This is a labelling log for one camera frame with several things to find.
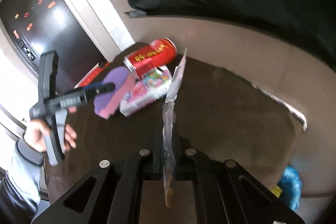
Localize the blue trash bag bin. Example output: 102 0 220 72
277 165 302 211

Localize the person's left hand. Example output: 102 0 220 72
23 119 77 153

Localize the white colourful snack bag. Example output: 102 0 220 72
119 65 172 117

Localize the red drink can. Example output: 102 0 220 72
123 38 178 79

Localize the purple pink sponge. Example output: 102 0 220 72
93 67 136 119

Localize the black refrigerator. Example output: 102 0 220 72
1 0 104 93

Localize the clear silver plastic wrapper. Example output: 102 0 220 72
162 48 187 208

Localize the grey sleeve left forearm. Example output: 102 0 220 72
1 139 44 223

